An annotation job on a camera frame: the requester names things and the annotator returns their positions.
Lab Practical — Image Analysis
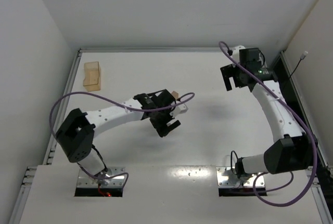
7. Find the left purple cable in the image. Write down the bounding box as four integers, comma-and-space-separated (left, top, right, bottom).
49, 91, 196, 183

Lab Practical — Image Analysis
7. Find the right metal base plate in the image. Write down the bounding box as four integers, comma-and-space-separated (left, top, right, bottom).
216, 166, 257, 189

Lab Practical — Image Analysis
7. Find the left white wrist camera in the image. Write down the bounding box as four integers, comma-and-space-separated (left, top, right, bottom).
170, 103, 188, 117

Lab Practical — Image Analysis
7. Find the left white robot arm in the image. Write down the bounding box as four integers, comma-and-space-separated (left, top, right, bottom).
55, 89, 188, 178

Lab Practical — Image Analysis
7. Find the wooden block stack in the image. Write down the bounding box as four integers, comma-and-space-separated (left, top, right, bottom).
171, 91, 180, 101

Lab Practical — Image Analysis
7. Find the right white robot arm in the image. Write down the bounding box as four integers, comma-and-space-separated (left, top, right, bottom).
220, 46, 313, 178

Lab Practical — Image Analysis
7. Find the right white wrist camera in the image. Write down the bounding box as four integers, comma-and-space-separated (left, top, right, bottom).
227, 45, 246, 63

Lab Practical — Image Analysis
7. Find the purple cable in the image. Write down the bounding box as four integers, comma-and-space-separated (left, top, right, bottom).
218, 41, 318, 206
49, 91, 196, 183

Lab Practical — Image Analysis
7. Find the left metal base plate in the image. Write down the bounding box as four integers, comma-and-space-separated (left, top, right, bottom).
76, 167, 126, 189

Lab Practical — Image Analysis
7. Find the amber transparent plastic container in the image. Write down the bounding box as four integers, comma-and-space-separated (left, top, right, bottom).
83, 61, 101, 92

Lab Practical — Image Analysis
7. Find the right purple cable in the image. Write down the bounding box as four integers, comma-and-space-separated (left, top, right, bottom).
218, 41, 318, 206

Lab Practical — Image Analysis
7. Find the metal base plate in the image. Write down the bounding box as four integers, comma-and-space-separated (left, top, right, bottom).
216, 166, 257, 189
76, 167, 126, 189

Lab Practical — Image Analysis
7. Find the black wall cable white plug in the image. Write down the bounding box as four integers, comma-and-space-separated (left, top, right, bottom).
282, 50, 309, 90

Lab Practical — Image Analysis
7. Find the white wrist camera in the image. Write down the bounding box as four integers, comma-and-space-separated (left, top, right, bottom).
170, 103, 188, 117
227, 45, 246, 63

